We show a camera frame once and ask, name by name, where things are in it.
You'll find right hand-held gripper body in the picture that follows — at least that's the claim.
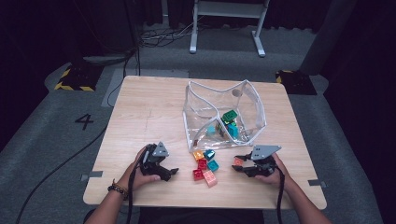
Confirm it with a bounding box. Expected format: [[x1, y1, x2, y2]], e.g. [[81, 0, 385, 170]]
[[246, 145, 282, 178]]

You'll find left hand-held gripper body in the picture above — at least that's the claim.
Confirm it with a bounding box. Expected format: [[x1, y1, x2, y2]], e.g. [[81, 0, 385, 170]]
[[139, 141, 170, 175]]

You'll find long pink toy block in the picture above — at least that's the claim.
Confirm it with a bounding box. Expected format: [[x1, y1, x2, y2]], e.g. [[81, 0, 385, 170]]
[[204, 170, 219, 189]]

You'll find blue toy block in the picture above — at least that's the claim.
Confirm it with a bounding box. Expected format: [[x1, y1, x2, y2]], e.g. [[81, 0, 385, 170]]
[[203, 148, 217, 161]]

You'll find green toy block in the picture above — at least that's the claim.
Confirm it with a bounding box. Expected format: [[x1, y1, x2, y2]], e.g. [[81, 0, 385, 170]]
[[221, 109, 238, 123]]

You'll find clear plastic bag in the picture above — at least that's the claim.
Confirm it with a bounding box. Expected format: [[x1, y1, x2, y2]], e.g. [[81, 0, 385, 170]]
[[182, 78, 268, 153]]

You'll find person's right hand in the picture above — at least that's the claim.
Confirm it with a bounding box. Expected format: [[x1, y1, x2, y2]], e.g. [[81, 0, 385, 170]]
[[255, 154, 295, 189]]

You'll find person's left hand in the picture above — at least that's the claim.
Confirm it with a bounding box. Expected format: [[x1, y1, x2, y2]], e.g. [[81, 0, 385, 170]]
[[118, 147, 162, 191]]

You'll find person's dark clothing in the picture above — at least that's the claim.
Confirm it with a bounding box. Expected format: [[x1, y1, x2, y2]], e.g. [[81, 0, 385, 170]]
[[138, 207, 265, 224]]

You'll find grey tape piece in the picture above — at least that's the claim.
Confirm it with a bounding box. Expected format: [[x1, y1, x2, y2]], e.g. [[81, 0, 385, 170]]
[[307, 178, 327, 189], [79, 170, 104, 182]]

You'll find black yellow striped base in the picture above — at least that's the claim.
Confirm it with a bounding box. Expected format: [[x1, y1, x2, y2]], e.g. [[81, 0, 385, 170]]
[[275, 69, 318, 96], [54, 63, 104, 92]]

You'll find dark stand base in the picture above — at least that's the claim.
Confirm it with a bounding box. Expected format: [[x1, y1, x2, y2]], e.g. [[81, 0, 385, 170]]
[[82, 53, 136, 67]]

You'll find grey curtain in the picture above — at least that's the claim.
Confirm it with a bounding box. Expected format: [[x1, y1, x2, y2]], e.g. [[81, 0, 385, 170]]
[[300, 0, 358, 77]]

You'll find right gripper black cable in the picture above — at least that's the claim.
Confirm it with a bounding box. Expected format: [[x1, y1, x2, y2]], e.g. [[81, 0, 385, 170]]
[[275, 167, 287, 224]]

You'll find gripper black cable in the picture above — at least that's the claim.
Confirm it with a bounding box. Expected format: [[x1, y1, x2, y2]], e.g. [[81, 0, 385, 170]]
[[275, 167, 287, 224], [125, 152, 148, 224]]

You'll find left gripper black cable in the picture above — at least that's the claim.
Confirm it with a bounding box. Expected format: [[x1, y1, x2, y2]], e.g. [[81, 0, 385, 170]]
[[125, 152, 148, 224]]

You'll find beaded bracelet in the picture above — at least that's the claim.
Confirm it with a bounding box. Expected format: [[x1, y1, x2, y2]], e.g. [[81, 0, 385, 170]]
[[107, 177, 130, 201]]

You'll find long black floor cable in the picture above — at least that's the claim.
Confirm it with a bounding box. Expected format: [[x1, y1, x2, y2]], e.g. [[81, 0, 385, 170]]
[[15, 124, 109, 224]]

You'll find looped black floor cable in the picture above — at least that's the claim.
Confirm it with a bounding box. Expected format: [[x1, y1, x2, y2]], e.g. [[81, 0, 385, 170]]
[[106, 46, 141, 108]]

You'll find bundle of floor cables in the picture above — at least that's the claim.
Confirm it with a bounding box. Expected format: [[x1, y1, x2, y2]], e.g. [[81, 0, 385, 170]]
[[139, 17, 204, 49]]

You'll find white desk frame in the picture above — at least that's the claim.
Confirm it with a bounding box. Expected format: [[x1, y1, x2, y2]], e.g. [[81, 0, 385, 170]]
[[189, 0, 271, 58]]

